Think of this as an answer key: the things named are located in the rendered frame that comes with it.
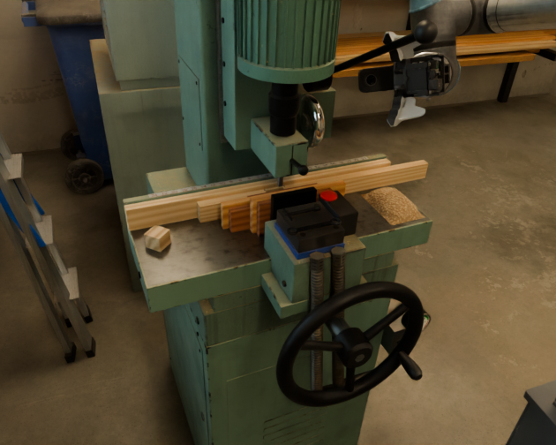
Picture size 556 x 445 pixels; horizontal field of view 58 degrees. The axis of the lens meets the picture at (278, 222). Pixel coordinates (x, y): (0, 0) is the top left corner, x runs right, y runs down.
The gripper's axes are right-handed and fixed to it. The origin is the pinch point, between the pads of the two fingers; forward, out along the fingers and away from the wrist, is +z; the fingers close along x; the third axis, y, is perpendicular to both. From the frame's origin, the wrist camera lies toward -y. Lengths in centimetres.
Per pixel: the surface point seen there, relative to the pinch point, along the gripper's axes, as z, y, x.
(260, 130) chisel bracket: -1.4, -26.0, 6.8
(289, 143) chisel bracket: 0.8, -18.6, 9.5
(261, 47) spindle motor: 10.2, -17.2, -7.5
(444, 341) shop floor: -98, -10, 102
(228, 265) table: 15.7, -26.1, 29.1
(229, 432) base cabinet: 5, -40, 76
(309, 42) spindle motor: 7.2, -10.0, -7.3
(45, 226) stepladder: -16, -120, 34
